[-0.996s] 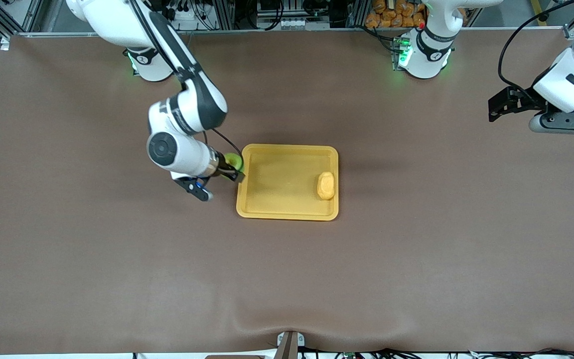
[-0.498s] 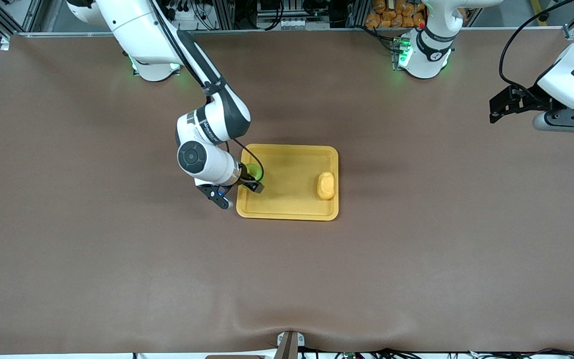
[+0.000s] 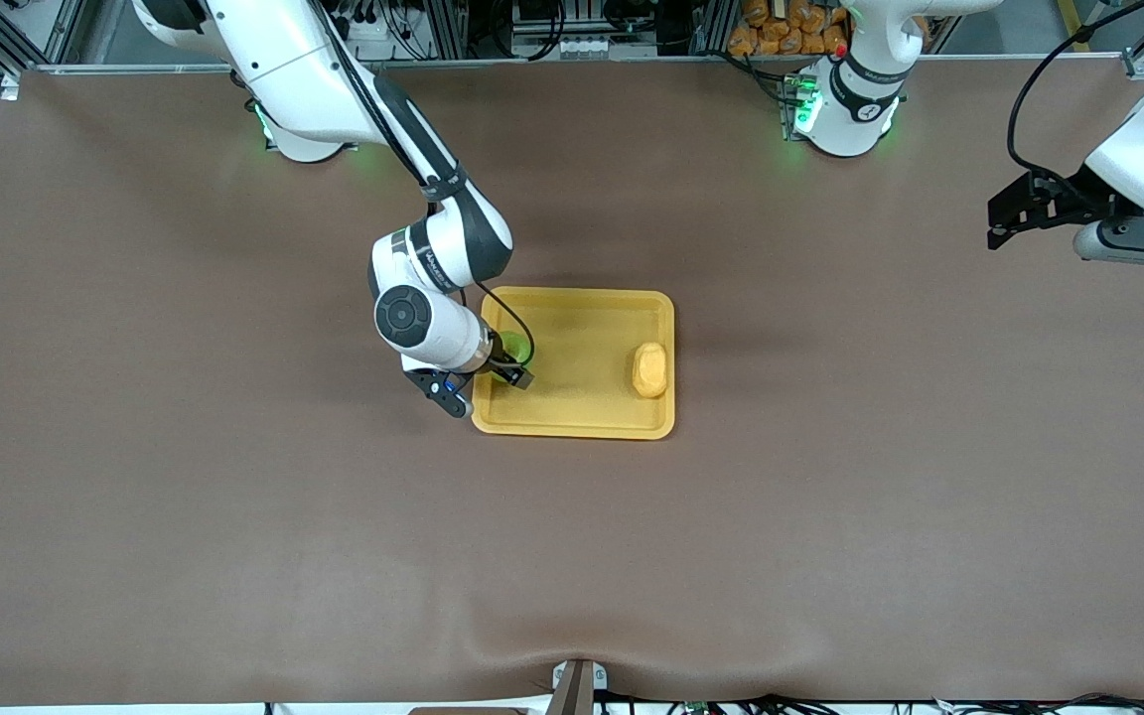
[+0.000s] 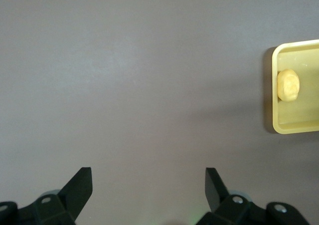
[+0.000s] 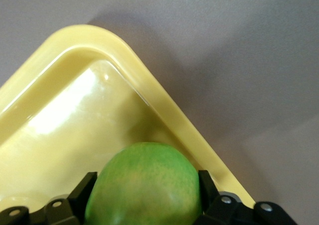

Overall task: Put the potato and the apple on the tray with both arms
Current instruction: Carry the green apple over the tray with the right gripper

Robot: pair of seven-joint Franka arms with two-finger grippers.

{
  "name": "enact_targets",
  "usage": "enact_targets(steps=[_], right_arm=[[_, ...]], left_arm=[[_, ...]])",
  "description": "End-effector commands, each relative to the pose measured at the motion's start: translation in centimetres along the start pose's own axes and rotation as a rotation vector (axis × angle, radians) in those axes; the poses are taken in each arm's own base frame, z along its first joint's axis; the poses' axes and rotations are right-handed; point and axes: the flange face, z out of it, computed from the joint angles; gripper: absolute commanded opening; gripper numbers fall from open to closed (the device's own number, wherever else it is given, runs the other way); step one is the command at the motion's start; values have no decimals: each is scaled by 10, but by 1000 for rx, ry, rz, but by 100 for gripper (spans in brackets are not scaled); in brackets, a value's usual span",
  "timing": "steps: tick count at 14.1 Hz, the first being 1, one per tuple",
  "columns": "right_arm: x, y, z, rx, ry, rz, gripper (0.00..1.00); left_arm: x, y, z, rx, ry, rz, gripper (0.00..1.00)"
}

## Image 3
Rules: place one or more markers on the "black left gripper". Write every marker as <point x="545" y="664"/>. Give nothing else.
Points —
<point x="1072" y="194"/>

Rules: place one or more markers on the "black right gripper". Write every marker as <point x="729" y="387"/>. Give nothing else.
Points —
<point x="500" y="364"/>

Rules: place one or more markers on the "green apple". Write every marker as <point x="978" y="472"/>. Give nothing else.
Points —
<point x="510" y="348"/>

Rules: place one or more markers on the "yellow potato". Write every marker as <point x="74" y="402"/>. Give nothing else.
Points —
<point x="649" y="369"/>

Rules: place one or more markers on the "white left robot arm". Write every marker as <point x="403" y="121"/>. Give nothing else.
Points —
<point x="855" y="99"/>

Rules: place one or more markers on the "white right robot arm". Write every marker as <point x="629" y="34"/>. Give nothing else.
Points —
<point x="284" y="60"/>

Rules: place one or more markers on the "yellow plastic tray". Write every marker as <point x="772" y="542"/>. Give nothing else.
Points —
<point x="582" y="407"/>

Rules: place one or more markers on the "large table cover mat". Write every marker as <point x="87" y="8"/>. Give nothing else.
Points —
<point x="334" y="546"/>

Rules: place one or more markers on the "orange snack packets pile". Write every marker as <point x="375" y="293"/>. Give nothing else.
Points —
<point x="781" y="30"/>

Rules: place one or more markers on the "white power strip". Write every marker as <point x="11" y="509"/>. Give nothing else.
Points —
<point x="365" y="30"/>

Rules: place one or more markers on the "aluminium corner bracket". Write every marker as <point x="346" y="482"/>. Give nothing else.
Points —
<point x="1141" y="62"/>

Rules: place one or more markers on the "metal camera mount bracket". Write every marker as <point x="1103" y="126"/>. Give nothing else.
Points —
<point x="577" y="690"/>

